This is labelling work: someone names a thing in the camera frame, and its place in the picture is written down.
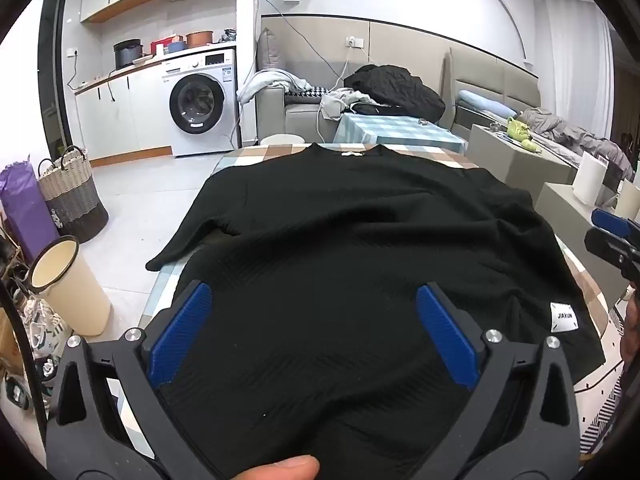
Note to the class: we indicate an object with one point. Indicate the pair of sneakers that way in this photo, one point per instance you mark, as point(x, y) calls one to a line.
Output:
point(45, 335)

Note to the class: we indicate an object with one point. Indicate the white kitchen base cabinet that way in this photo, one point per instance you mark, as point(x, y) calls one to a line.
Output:
point(125, 110)

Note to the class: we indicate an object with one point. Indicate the person's left hand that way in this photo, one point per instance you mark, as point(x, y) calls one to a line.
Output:
point(280, 469)

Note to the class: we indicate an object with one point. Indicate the grey bed headboard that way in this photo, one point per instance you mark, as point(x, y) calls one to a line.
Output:
point(490, 72)

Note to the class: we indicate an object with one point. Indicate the white wall socket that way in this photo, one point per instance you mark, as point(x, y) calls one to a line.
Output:
point(355, 42)

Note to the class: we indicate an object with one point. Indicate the white crumpled garment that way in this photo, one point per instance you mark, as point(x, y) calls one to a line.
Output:
point(342, 102)

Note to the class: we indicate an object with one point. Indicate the blue checked table cover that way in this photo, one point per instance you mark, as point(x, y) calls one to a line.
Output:
point(395, 132)

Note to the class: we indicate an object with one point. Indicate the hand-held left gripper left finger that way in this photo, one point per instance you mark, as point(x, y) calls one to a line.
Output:
point(180, 332)

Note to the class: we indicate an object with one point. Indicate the white washing machine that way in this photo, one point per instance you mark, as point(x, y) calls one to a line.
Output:
point(200, 97)

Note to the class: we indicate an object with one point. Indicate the red box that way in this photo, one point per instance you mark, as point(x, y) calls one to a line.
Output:
point(161, 46)

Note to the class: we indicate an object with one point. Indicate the low beige cabinet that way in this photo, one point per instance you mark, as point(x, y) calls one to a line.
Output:
point(520, 167)

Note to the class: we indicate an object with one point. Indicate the black quilted jacket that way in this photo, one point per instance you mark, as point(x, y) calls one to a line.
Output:
point(395, 90)

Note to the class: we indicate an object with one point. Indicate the cream waste bin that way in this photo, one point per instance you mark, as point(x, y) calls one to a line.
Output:
point(75, 295)

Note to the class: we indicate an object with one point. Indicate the grey sofa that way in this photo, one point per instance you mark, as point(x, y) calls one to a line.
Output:
point(300, 117)

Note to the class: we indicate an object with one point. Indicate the woven laundry basket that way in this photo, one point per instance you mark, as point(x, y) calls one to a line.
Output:
point(75, 195)

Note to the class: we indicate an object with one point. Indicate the white blanket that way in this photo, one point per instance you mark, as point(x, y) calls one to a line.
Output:
point(270, 82)

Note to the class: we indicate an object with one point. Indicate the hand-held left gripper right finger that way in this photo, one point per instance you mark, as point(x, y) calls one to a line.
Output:
point(447, 335)

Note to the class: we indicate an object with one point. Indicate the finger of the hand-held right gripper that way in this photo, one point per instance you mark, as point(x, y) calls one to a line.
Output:
point(612, 225)

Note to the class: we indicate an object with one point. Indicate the black door frame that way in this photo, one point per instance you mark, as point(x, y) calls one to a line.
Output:
point(50, 70)

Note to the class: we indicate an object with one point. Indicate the green soft toy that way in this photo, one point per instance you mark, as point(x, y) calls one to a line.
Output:
point(520, 132)

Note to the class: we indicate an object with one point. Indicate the black knit sweater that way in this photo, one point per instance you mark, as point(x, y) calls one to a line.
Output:
point(325, 240)

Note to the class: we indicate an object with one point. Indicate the checked tablecloth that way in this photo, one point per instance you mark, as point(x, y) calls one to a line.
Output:
point(260, 152)

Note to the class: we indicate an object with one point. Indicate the grey pillow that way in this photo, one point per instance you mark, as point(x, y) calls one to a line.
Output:
point(271, 52)

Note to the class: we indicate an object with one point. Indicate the grey duvet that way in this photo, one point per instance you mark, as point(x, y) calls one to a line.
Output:
point(570, 135)

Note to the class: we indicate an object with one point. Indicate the purple bag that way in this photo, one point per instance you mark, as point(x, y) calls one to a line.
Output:
point(25, 205)

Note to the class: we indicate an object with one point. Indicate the white round stool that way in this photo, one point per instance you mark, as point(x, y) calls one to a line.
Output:
point(282, 139)

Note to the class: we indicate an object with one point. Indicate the light blue pillow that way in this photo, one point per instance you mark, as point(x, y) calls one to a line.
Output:
point(487, 104)

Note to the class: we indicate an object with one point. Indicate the brown pot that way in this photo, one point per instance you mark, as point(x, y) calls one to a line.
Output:
point(200, 39)

